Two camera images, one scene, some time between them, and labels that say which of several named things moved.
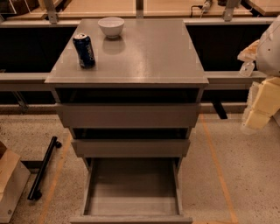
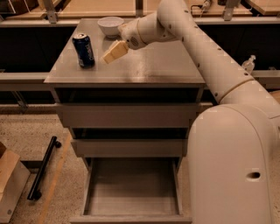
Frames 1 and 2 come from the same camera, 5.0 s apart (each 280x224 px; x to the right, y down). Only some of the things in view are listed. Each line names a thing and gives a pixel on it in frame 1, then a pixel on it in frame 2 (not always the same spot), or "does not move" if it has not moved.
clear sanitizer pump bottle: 247,68 does not move
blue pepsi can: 83,44 does not move
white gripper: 269,53 → 130,35
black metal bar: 34,192 does not move
